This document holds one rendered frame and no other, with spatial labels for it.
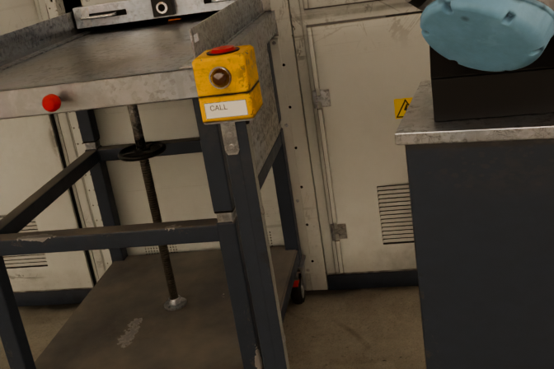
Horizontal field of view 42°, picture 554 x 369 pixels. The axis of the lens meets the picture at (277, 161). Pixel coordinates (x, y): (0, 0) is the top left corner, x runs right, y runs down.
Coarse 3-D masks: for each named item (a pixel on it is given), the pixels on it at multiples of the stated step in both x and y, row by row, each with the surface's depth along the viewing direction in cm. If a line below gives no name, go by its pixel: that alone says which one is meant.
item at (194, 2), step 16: (128, 0) 199; (144, 0) 198; (176, 0) 196; (192, 0) 196; (208, 0) 195; (80, 16) 202; (112, 16) 201; (128, 16) 200; (144, 16) 199; (160, 16) 199
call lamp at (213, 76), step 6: (222, 66) 103; (210, 72) 103; (216, 72) 102; (222, 72) 102; (228, 72) 103; (210, 78) 103; (216, 78) 102; (222, 78) 102; (228, 78) 103; (216, 84) 103; (222, 84) 103; (228, 84) 104
